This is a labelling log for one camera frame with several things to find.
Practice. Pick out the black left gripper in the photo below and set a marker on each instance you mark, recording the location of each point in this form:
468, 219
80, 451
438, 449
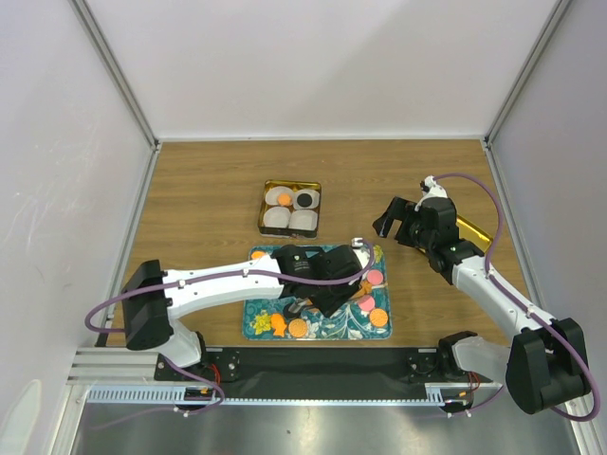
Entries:
329, 305

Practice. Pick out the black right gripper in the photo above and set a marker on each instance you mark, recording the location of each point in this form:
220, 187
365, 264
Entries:
395, 210

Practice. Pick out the gold tin lid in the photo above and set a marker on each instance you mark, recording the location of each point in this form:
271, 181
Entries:
472, 238

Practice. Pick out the black sandwich cookie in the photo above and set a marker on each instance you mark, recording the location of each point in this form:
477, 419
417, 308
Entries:
304, 200

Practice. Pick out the gold cookie tin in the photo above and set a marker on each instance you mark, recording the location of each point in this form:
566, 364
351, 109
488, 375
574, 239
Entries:
287, 232

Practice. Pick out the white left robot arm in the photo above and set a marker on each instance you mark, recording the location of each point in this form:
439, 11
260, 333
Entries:
155, 300

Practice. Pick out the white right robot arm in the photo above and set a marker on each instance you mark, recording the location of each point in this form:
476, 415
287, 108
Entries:
546, 362

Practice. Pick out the pink sandwich cookie upper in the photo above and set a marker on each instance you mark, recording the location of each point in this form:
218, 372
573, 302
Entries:
375, 277

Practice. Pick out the pink sandwich cookie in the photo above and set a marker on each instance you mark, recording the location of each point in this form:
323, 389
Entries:
375, 277
367, 303

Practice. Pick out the pink sandwich cookie lower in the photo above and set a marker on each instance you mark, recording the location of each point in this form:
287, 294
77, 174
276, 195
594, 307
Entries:
367, 303

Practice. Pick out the white paper cup front right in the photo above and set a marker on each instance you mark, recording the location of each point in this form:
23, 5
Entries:
303, 219

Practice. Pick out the white paper cup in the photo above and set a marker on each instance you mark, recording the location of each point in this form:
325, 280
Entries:
316, 195
273, 193
277, 217
303, 219

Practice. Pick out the blue floral tray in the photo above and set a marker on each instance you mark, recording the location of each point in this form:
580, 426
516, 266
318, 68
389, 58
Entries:
348, 323

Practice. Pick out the orange round waffle cookie right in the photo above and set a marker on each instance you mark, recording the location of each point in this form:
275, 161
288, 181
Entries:
378, 317

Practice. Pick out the white paper cup back right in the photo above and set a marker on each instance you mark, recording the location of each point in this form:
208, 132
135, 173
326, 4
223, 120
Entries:
316, 195

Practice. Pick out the white paper cup front left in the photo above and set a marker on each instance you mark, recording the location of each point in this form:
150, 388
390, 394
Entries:
277, 217

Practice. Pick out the orange round cookie front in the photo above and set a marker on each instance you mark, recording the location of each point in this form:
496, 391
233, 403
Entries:
298, 327

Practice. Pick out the orange fish cookie front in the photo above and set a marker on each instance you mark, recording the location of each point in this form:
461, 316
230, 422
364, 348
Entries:
278, 325

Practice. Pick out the white paper cup back left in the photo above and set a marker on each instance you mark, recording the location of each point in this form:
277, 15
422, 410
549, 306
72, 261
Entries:
273, 193

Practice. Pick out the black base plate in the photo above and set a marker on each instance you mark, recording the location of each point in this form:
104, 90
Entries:
324, 369

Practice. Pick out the white cable duct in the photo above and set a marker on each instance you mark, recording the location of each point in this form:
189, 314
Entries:
419, 395

